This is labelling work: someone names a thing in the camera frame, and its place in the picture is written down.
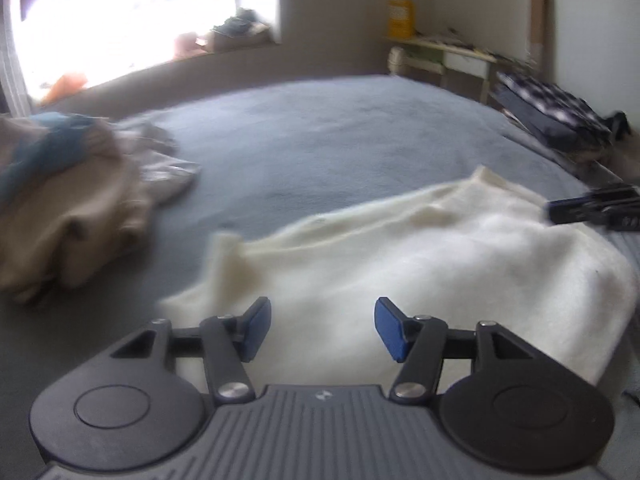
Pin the dark folded clothes stack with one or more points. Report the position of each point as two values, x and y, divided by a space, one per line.
550 135

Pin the grey bed blanket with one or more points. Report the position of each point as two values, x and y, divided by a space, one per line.
320 140

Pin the grey curtain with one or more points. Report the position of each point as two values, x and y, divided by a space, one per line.
12 60

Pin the pink object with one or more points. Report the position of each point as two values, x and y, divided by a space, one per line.
189 45

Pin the beige clothing pile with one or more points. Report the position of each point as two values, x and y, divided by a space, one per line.
75 230

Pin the blue garment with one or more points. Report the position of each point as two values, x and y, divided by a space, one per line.
45 150

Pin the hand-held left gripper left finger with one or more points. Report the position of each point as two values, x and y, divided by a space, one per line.
257 330

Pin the orange object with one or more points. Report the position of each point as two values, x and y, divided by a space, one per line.
65 87

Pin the cardboard box with dark clutter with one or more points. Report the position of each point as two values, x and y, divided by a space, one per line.
240 32

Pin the cardboard plank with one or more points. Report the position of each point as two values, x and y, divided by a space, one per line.
539 15

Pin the grey garment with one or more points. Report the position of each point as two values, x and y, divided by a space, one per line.
165 170

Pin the cream knit sweater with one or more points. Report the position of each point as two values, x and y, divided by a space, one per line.
425 260

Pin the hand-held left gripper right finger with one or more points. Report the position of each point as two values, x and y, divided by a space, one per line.
390 330

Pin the yellow box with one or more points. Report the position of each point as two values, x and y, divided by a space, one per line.
401 17

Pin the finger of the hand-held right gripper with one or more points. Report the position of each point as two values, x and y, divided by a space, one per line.
595 210

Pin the white woven vase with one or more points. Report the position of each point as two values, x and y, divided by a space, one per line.
396 60

